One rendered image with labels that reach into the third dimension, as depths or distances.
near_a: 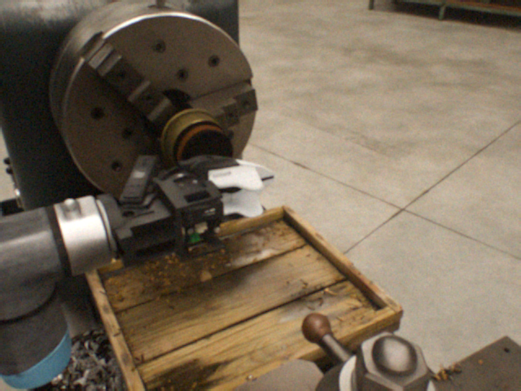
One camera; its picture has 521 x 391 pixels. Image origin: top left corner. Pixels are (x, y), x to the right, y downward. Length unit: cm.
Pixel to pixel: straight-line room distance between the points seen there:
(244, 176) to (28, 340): 28
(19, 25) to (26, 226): 43
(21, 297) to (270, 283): 36
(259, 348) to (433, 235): 189
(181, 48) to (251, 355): 45
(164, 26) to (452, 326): 160
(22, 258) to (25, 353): 11
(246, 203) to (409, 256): 176
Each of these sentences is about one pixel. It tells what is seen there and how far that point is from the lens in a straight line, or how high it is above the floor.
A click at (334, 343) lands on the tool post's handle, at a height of 114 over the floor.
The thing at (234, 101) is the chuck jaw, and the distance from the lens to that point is 75.
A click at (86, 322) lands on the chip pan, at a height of 54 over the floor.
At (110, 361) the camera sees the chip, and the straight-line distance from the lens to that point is 109.
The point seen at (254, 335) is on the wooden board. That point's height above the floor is 89.
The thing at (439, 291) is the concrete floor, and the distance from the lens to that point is 216.
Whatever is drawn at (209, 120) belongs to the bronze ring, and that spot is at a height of 112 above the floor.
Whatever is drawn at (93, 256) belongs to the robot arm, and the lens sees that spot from 51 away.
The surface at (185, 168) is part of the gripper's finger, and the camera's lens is 55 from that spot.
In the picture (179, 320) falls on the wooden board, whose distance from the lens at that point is 69.
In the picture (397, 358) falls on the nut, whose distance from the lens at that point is 27.
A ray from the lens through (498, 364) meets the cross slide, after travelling 58.
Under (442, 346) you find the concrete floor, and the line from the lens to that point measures 195.
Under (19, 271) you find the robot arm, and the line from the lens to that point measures 50.
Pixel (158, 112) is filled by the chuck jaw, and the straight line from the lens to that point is 69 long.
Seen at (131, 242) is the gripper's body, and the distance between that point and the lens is 49.
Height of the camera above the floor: 138
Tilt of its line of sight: 32 degrees down
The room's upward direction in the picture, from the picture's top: straight up
